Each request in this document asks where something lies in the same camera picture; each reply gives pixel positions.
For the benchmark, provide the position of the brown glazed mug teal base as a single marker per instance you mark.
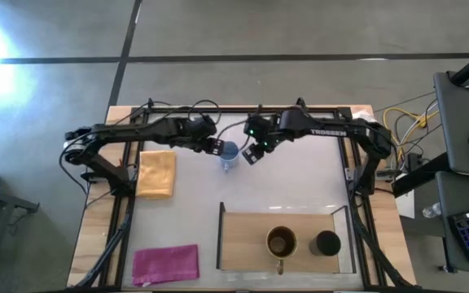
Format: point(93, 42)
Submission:
point(281, 244)

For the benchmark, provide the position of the grey side table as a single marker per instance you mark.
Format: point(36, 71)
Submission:
point(444, 244)

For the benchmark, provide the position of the pink cloth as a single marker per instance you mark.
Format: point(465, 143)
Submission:
point(165, 264)

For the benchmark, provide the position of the yellow folded cloth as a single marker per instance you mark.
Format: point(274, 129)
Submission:
point(157, 175)

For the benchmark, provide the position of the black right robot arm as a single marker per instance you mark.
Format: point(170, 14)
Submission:
point(340, 131)

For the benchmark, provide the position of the light blue mug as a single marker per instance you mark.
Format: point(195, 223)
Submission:
point(230, 160)

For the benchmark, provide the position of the white paper sheet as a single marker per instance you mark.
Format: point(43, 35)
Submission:
point(405, 205)

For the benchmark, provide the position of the grey cart top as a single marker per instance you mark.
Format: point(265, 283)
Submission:
point(458, 122)

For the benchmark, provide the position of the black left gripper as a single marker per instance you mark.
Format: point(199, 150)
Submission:
point(195, 132)

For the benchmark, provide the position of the clear water bottle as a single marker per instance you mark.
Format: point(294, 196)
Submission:
point(432, 210)

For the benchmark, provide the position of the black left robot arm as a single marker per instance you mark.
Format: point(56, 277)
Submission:
point(137, 132)

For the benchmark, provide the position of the black tumbler cup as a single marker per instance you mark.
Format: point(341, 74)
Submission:
point(326, 243)

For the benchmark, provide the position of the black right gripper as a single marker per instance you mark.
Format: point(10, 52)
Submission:
point(267, 130)

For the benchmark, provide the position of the wooden tray board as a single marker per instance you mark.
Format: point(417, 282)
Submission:
point(242, 244)

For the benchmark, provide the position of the black aluminium table frame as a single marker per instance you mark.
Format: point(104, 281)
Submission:
point(234, 110)

